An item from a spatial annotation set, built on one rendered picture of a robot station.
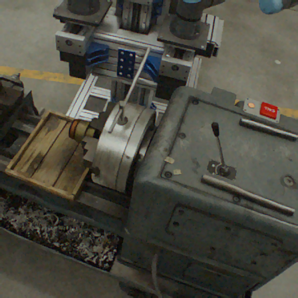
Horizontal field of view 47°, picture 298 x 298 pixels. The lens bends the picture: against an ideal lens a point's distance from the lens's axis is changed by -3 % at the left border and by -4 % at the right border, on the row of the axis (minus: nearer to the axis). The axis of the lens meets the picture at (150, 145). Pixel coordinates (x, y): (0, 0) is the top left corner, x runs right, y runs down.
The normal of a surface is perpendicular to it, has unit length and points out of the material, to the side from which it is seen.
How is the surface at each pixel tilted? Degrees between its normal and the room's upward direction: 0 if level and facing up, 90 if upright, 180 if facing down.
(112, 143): 37
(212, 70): 0
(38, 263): 0
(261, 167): 0
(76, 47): 90
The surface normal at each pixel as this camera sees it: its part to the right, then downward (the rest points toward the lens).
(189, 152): 0.13, -0.60
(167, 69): -0.22, 0.76
